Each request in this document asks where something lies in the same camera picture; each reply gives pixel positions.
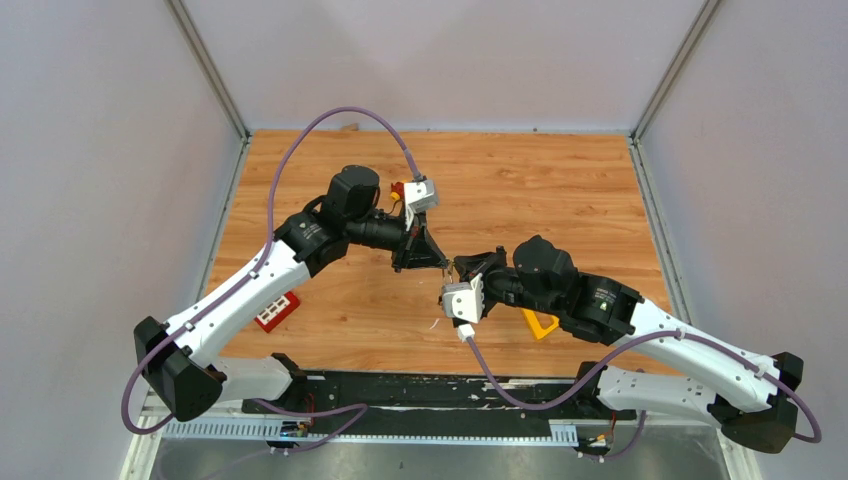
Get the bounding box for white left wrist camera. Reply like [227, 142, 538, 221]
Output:
[402, 178, 439, 231]

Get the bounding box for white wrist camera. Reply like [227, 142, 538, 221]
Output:
[402, 178, 439, 231]
[442, 274, 484, 343]

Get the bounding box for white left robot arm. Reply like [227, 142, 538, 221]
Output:
[134, 165, 448, 422]

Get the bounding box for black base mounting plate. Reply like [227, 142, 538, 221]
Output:
[274, 369, 636, 436]

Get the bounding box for red lego brick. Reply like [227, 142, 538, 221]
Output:
[254, 292, 301, 333]

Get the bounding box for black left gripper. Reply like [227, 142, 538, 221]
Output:
[348, 204, 450, 274]

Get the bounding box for yellow triangle block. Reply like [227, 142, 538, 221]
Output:
[521, 309, 560, 341]

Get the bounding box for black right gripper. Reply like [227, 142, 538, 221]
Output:
[452, 247, 560, 318]

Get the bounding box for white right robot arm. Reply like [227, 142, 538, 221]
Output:
[440, 236, 811, 454]

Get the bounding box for large keyring with keys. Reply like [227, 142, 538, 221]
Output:
[438, 260, 455, 308]

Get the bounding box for red lego toy car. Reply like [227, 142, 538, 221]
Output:
[389, 182, 405, 202]

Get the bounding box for white slotted cable duct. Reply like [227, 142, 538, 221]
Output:
[162, 417, 580, 446]

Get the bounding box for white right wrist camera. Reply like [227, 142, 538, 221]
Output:
[442, 274, 484, 343]

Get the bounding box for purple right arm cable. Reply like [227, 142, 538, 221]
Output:
[466, 329, 824, 445]

